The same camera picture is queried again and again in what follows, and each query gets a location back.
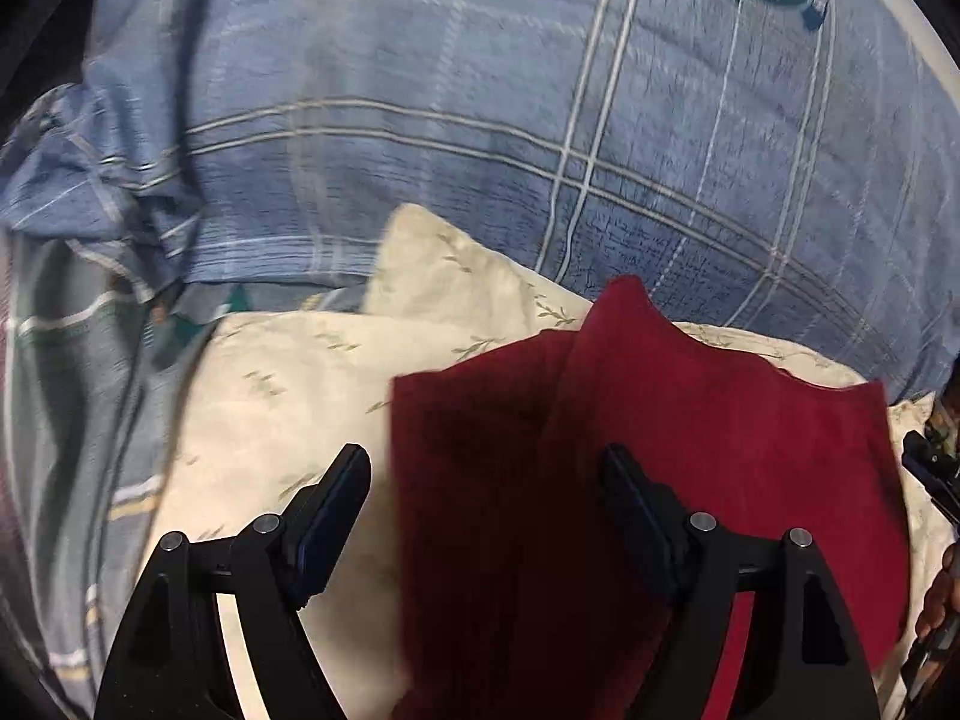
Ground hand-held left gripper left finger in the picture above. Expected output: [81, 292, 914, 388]
[94, 444, 372, 720]

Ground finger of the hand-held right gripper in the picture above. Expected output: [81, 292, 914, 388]
[902, 390, 960, 526]

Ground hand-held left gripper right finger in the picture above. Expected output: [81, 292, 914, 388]
[598, 444, 880, 720]

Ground dark red garment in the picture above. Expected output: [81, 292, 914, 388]
[390, 275, 912, 720]

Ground person's right hand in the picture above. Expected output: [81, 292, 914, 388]
[917, 540, 960, 638]

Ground cream leaf-print pillow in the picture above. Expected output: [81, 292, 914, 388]
[161, 202, 960, 720]

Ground grey star-print bedsheet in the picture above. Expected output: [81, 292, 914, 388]
[0, 232, 248, 720]

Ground blue plaid quilt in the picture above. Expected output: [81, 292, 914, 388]
[0, 0, 960, 400]

